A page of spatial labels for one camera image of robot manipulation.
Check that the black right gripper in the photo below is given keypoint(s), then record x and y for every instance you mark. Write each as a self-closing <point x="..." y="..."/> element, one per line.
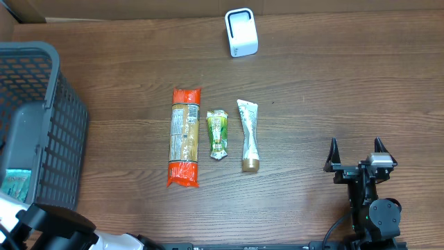
<point x="345" y="171"/>

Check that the white tube gold cap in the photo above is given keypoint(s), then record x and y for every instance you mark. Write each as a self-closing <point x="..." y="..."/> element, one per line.
<point x="248" y="114"/>

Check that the green snack pouch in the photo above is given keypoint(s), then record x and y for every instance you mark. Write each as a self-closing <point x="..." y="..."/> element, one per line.
<point x="217" y="124"/>

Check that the orange spaghetti pack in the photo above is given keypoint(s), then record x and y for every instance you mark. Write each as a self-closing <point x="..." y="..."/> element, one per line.
<point x="184" y="138"/>

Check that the teal tissue wipes pack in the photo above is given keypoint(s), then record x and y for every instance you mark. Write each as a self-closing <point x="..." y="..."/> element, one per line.
<point x="16" y="183"/>

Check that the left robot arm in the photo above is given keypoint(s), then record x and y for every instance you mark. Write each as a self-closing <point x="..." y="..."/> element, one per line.
<point x="60" y="228"/>

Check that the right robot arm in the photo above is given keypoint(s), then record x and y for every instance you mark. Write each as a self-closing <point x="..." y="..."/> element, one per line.
<point x="375" y="221"/>

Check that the white barcode scanner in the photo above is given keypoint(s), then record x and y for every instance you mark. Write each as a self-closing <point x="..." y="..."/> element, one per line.
<point x="242" y="32"/>

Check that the grey plastic mesh basket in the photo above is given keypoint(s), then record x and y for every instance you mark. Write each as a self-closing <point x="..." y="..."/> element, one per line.
<point x="44" y="124"/>

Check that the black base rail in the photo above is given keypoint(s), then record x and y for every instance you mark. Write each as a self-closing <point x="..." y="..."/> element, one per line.
<point x="313" y="245"/>

